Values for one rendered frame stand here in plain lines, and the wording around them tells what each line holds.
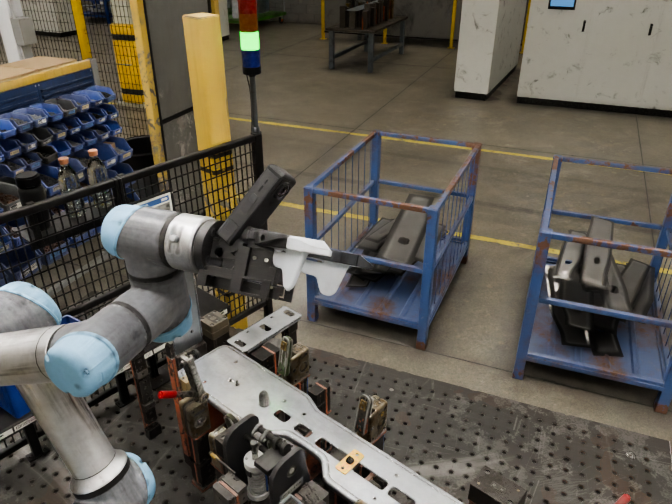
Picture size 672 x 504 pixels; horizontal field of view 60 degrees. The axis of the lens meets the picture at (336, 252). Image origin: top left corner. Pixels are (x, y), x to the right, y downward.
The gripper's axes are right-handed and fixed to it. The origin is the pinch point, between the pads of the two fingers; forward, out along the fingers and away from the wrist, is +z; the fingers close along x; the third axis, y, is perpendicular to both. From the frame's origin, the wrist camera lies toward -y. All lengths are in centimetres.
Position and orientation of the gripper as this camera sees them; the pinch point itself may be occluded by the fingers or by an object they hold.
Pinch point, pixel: (356, 255)
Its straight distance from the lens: 68.5
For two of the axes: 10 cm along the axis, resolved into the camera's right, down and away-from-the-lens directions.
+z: 9.2, 1.6, -3.6
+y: -1.9, 9.8, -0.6
